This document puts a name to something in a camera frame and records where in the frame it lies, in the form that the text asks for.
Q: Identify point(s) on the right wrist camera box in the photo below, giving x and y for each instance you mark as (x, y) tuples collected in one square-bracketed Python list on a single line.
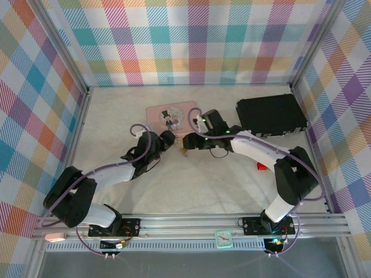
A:
[(200, 123)]

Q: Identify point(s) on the aluminium side rail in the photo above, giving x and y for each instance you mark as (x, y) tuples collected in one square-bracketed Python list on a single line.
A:
[(307, 139), (79, 124)]

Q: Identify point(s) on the pink oblong block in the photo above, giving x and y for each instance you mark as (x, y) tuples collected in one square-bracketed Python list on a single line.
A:
[(55, 237)]

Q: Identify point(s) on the black hard case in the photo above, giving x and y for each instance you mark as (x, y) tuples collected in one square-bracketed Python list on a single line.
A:
[(272, 114)]

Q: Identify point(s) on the aluminium frame post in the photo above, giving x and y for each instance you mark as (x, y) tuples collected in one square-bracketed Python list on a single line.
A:
[(58, 43), (317, 43)]

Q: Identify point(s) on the aluminium front rail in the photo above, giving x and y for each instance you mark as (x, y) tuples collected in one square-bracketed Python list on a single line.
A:
[(188, 224)]

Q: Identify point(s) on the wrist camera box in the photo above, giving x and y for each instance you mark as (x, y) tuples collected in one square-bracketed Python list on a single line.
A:
[(200, 123), (139, 133)]

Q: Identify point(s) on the small green square clock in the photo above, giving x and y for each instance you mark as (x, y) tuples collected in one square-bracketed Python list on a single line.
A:
[(223, 239)]

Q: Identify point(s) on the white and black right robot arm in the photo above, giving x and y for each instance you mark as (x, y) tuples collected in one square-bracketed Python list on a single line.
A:
[(292, 179)]

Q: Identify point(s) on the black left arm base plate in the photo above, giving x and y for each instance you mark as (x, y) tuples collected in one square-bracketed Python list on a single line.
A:
[(131, 227)]

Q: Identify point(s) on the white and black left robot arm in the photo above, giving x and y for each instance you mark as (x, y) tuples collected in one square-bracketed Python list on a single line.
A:
[(78, 197)]

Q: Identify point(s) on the pink tin box with couple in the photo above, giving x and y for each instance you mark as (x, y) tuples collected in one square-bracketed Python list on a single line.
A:
[(156, 116)]

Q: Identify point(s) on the red block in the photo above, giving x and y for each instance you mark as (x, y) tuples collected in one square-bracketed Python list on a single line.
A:
[(261, 167)]

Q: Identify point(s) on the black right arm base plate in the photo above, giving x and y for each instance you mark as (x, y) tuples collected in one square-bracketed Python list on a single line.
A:
[(252, 226)]

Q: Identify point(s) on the small brass padlock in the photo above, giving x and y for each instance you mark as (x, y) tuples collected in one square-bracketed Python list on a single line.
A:
[(183, 151)]

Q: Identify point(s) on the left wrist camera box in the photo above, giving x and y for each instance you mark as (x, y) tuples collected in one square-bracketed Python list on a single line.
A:
[(139, 133)]

